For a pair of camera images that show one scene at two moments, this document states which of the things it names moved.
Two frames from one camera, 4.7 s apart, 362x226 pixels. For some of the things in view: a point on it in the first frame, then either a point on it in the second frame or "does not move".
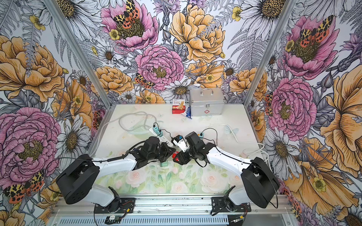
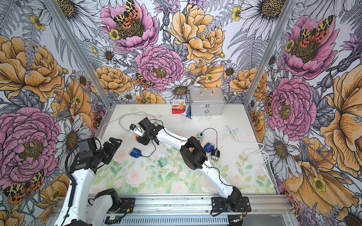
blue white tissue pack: [187, 112] does not move
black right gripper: [182, 158] → [143, 141]
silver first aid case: [204, 101] does not move
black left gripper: [167, 151] → [112, 149]
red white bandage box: [178, 106] does not move
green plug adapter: [163, 164] does not move
